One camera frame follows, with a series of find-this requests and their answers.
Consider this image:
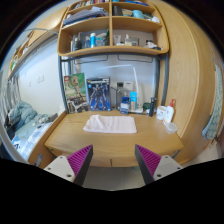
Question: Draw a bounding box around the white bottle red cap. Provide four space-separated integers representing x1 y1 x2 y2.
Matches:
163 99 175 125

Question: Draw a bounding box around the light blue tall box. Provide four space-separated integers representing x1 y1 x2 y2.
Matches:
130 92 137 111

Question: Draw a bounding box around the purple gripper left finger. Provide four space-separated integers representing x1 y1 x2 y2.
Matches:
44 145 93 186

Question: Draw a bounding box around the bed with teal blanket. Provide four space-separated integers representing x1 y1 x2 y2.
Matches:
4 101 58 160

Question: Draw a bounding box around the checkered hanging towel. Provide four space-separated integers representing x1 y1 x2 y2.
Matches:
202 66 223 140

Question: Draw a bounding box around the wooden wall shelf unit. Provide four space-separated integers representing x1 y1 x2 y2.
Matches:
57 0 169 58

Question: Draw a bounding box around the blue robot model box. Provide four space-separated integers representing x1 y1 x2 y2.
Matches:
86 78 111 111

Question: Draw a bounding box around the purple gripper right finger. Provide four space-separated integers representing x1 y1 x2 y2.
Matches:
135 145 182 184

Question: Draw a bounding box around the clear glass bottle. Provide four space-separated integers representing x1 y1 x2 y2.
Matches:
116 82 124 110

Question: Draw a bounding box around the dark blue ink bottle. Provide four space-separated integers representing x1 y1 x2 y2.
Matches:
120 96 129 114

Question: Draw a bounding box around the light pink folded towel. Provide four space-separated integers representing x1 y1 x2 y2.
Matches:
83 115 137 134

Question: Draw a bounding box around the clear plastic container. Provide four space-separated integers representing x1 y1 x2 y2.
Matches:
166 122 178 134

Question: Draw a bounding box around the green Lego Groot box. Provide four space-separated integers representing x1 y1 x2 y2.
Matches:
64 73 88 113

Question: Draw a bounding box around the wooden desk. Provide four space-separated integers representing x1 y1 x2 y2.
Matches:
43 110 185 168

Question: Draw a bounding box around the black cylindrical bottle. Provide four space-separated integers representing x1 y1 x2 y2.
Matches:
149 97 156 117

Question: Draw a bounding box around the white mug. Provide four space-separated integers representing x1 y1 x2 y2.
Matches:
156 106 166 120

